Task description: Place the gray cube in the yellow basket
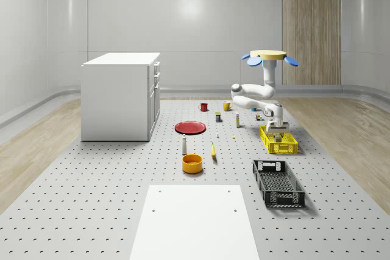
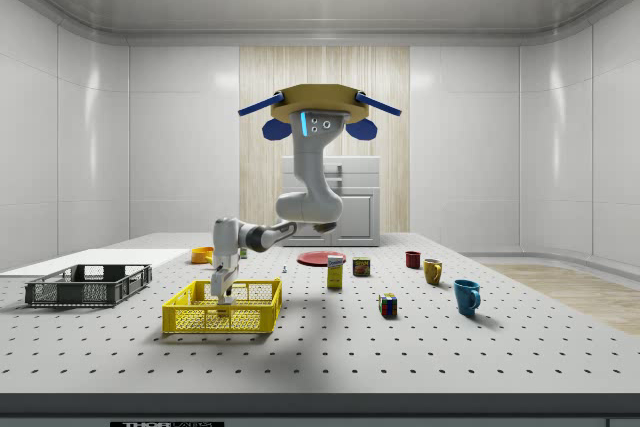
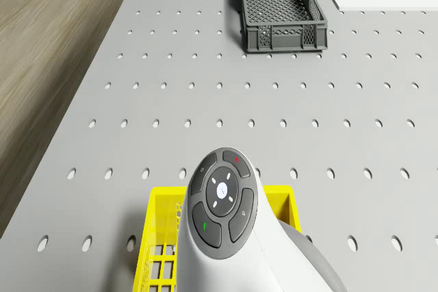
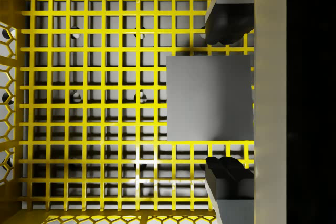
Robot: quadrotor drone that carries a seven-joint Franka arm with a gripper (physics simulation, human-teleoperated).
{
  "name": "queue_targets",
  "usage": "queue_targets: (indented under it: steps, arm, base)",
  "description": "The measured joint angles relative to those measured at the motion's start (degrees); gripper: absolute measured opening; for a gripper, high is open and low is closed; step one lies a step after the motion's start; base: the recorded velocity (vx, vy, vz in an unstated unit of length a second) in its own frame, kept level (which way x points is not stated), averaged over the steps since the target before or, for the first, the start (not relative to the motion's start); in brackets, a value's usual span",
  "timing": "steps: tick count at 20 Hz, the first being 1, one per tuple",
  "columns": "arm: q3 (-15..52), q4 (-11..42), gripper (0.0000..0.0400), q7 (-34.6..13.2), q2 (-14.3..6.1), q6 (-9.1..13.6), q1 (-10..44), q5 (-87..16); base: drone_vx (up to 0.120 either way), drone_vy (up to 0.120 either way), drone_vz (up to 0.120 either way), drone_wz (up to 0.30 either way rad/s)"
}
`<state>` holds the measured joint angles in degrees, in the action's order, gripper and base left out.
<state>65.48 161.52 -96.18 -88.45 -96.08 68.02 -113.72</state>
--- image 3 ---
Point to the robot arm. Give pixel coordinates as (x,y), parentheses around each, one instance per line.
(239,264)

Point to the yellow basket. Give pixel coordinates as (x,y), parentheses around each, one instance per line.
(161,223)

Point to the dark grey basket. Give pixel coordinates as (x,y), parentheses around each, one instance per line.
(273,4)

